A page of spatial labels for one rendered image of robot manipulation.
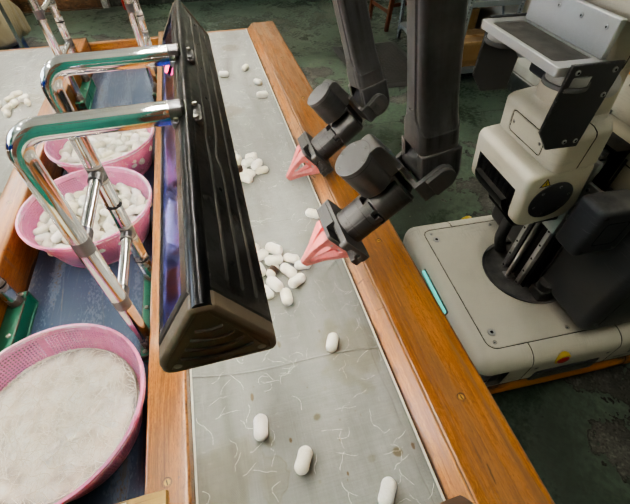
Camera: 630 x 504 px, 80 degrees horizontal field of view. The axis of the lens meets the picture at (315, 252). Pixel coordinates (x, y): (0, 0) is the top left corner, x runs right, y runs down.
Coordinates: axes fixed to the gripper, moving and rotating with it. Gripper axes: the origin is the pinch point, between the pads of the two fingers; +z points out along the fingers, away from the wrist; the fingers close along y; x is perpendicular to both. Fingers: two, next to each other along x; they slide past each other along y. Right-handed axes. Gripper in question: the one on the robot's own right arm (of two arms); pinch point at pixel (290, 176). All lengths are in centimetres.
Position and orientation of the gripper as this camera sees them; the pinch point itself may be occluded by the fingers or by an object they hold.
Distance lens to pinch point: 89.6
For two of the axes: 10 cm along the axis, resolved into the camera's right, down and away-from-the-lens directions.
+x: 6.3, 3.8, 6.8
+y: 2.5, 7.3, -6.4
